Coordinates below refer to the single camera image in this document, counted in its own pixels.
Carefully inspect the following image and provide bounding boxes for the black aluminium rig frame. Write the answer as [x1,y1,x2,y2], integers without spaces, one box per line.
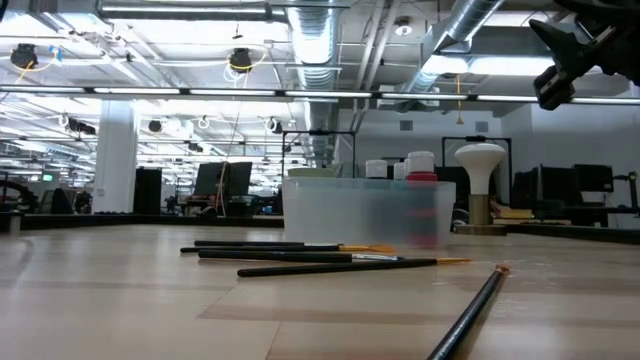
[0,212,640,246]

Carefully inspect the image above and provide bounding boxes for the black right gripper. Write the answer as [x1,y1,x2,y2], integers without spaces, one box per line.
[529,19,640,111]

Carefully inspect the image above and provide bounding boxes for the clear glass with white lid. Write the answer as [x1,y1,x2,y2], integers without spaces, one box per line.
[453,142,508,236]

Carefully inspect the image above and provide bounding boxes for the black paintbrush orange tip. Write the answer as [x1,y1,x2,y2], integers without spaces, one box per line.
[236,256,474,278]

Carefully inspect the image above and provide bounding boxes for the clear plastic bin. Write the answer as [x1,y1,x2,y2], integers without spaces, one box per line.
[282,177,457,250]

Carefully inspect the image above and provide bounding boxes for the black fan brush orange bristles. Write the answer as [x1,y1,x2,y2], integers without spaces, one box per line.
[180,243,398,254]

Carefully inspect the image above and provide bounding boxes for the silver spiral air duct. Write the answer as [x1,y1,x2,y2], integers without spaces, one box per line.
[407,0,506,94]
[285,0,342,169]

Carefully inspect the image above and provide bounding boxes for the tall black cabinet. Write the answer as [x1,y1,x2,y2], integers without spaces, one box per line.
[133,167,163,215]

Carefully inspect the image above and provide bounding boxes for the black desk monitor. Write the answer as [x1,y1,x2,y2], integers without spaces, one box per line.
[513,164,575,206]
[573,163,615,194]

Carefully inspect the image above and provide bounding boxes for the black monitor back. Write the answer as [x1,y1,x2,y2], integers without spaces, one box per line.
[227,161,254,197]
[193,161,227,197]

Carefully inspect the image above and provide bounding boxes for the small reddish brown paint bottle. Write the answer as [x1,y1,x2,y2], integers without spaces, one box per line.
[405,150,440,250]

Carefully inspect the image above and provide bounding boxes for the yellow book stack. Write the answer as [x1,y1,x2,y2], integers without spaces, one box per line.
[491,199,536,225]

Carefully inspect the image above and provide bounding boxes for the black reel yellow cord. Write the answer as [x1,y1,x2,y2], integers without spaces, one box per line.
[9,42,40,71]
[227,46,255,72]

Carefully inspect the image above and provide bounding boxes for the black paintbrush long silver ferrule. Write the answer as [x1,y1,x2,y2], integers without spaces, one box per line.
[196,249,405,264]

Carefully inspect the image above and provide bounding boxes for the white square pillar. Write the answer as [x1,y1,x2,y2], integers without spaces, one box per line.
[92,99,139,215]

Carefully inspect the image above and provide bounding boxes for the vertical metal pole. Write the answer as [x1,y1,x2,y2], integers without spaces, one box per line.
[0,84,640,106]

